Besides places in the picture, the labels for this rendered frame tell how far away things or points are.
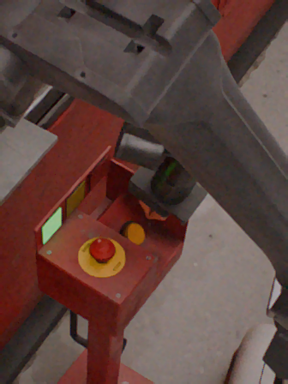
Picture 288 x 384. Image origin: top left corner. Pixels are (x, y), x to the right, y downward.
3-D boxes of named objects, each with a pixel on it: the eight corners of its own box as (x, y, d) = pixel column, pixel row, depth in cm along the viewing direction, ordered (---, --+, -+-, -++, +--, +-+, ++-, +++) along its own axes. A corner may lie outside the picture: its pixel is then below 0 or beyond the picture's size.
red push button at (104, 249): (105, 275, 121) (105, 262, 118) (83, 261, 122) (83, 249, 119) (119, 257, 123) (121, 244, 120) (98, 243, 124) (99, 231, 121)
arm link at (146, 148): (224, 135, 101) (225, 98, 108) (139, 105, 100) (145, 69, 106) (190, 201, 109) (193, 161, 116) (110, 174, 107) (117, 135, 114)
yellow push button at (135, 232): (129, 252, 133) (136, 250, 131) (115, 236, 132) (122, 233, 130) (142, 237, 135) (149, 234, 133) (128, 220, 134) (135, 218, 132)
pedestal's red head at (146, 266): (117, 339, 127) (123, 285, 113) (37, 289, 132) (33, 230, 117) (182, 255, 138) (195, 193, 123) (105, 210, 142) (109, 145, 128)
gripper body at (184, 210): (150, 157, 121) (165, 132, 115) (204, 198, 120) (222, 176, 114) (126, 185, 118) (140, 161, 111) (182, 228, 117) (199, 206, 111)
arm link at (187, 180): (212, 172, 107) (218, 137, 110) (163, 156, 106) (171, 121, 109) (195, 195, 113) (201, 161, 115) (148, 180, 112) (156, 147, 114)
